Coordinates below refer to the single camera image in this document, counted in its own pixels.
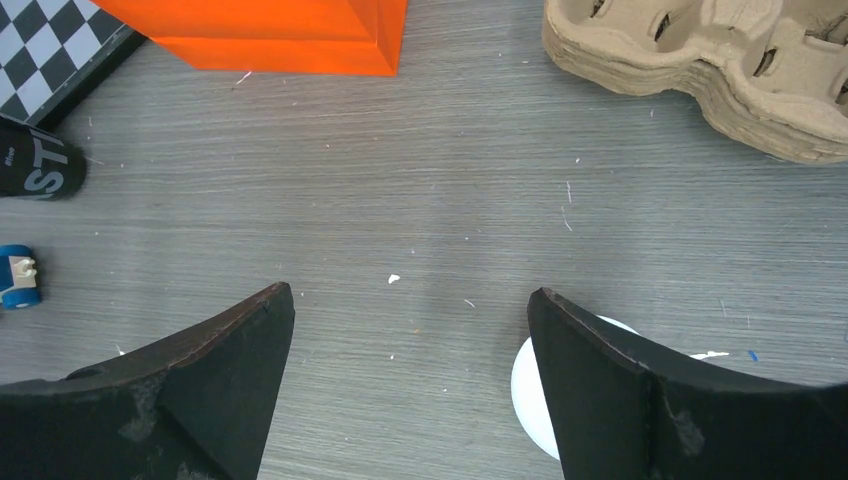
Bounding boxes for black cup stack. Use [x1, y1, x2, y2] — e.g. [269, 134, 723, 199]
[1, 115, 88, 201]

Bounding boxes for cardboard cup carrier tray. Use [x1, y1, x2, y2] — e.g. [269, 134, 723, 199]
[542, 1, 847, 165]

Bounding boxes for white lid stack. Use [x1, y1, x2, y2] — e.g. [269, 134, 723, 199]
[510, 315, 639, 462]

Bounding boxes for black white chessboard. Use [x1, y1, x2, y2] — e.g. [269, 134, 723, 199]
[1, 0, 146, 130]

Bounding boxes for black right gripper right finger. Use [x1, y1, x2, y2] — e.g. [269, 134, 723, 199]
[527, 288, 847, 479]

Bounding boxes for blue red toy car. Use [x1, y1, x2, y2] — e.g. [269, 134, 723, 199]
[1, 244, 42, 310]

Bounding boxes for orange paper bag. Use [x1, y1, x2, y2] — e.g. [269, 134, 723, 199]
[97, 0, 407, 76]

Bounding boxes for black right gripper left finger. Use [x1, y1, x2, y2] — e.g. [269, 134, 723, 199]
[1, 282, 295, 479]

